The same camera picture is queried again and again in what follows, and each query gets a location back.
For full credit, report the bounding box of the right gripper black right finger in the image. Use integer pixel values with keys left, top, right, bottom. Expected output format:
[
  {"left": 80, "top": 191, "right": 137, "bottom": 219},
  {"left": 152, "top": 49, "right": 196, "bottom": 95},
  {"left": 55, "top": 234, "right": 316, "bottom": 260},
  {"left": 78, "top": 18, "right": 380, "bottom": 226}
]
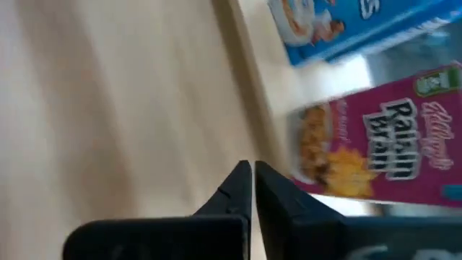
[{"left": 255, "top": 161, "right": 462, "bottom": 260}]

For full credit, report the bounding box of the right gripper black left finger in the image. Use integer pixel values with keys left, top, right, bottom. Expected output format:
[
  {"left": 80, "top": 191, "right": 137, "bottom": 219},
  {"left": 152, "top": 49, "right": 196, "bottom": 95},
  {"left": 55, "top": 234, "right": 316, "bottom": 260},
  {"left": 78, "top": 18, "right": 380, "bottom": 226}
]
[{"left": 62, "top": 160, "right": 253, "bottom": 260}]

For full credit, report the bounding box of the purple Raisin Bran cereal box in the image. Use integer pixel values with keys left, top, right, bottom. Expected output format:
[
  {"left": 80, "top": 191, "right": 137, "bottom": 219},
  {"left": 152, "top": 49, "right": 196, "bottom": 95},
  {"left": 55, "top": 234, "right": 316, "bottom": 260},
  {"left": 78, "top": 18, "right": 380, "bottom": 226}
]
[{"left": 287, "top": 61, "right": 462, "bottom": 209}]

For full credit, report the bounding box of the blue Rice Krispies cereal box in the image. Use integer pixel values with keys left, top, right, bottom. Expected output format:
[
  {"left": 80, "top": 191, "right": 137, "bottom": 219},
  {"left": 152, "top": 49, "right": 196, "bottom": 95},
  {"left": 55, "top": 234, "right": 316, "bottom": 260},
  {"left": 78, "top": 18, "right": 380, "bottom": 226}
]
[{"left": 266, "top": 0, "right": 462, "bottom": 68}]

